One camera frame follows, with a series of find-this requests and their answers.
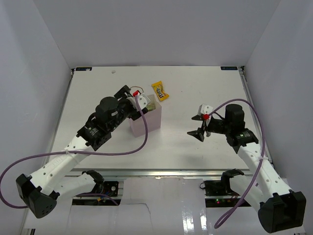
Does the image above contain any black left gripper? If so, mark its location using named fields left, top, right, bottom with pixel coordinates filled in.
left=108, top=85, right=148, bottom=132

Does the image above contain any pink paper bag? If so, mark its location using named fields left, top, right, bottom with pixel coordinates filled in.
left=129, top=94, right=162, bottom=138

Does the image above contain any yellow M&M packet large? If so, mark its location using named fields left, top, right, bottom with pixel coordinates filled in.
left=152, top=81, right=170, bottom=101

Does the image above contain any green Himalaya snack packet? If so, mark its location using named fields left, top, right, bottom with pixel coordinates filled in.
left=146, top=104, right=156, bottom=112

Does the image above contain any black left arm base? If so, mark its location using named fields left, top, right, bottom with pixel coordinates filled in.
left=82, top=170, right=119, bottom=197

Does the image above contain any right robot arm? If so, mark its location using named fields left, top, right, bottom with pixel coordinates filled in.
left=188, top=104, right=306, bottom=233

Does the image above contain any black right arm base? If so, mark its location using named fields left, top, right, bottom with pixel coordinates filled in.
left=199, top=169, right=244, bottom=196

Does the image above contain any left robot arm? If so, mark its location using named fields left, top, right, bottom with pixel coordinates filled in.
left=16, top=86, right=151, bottom=219

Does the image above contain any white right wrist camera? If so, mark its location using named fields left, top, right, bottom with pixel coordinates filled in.
left=198, top=104, right=213, bottom=120

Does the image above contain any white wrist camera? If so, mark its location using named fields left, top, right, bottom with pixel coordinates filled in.
left=198, top=104, right=213, bottom=120
left=127, top=93, right=151, bottom=112

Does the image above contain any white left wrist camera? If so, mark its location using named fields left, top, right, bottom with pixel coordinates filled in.
left=127, top=93, right=151, bottom=112

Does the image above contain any aluminium frame rail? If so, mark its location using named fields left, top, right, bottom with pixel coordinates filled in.
left=43, top=168, right=260, bottom=178

